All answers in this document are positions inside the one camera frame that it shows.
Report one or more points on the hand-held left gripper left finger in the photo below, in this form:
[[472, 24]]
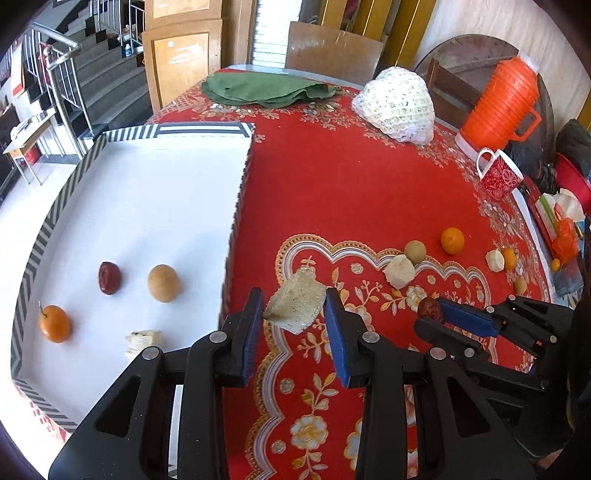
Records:
[[249, 332]]

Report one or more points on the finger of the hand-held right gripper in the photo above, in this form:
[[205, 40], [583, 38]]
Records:
[[438, 334], [466, 318]]

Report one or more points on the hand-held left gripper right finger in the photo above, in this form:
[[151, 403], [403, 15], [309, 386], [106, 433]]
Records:
[[337, 341]]

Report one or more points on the red date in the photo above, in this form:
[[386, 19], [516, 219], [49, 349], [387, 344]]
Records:
[[109, 277], [429, 308]]

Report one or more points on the peeled sugarcane piece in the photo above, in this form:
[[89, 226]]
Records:
[[494, 260], [295, 300], [143, 341], [399, 272]]

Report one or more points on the tan longan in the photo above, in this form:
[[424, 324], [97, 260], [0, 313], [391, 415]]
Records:
[[162, 283], [414, 251], [520, 285]]

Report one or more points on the small orange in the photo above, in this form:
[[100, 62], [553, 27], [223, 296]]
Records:
[[510, 258], [555, 264]]

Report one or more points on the large orange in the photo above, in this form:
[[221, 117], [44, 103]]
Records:
[[452, 240]]

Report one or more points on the zigzag-patterned white box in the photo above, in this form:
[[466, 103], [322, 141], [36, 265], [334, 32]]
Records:
[[138, 207]]

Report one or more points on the orange kumquat with stem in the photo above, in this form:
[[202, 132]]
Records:
[[55, 323]]

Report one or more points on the blue patterned packet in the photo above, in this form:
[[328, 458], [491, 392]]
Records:
[[568, 281]]

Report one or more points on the red flat tray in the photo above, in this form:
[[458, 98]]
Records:
[[538, 221]]

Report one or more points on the orange plastic bag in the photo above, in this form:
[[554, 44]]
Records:
[[565, 240]]

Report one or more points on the green and white tissue pack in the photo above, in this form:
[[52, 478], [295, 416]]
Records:
[[551, 207]]

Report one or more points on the red floral mug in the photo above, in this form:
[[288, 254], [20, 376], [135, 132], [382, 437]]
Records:
[[501, 177]]

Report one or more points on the red floral tablecloth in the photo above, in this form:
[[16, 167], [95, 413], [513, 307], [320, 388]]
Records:
[[346, 184]]

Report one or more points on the black plastic bag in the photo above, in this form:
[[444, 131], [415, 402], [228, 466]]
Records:
[[575, 143], [531, 161]]

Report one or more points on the red plastic basin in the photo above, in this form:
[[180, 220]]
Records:
[[572, 180]]

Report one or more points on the orange thermos jug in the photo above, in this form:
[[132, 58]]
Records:
[[501, 101]]

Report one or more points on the white foam net bundle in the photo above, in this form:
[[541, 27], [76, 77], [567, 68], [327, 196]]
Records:
[[397, 106]]

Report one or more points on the dark wooden chair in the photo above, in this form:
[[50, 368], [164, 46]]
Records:
[[452, 92]]

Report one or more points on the green leaves bundle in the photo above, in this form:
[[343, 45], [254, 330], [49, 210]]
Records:
[[258, 90]]

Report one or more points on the round wooden table top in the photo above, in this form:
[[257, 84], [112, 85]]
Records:
[[475, 50]]

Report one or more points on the wooden door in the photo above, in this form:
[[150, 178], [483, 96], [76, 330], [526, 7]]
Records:
[[184, 60]]

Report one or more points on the grey staircase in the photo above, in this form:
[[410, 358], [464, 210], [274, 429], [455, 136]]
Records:
[[106, 87]]

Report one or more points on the brown wooden chair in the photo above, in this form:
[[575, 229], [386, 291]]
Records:
[[332, 50]]

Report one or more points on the small white desk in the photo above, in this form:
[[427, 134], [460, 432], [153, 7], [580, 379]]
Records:
[[27, 131]]

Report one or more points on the white louvered door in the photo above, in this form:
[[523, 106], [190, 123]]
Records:
[[277, 32]]

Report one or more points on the metal stair railing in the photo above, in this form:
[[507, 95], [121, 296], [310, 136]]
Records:
[[59, 92]]

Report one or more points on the yellow wooden door frame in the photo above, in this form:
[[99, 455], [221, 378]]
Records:
[[392, 27]]

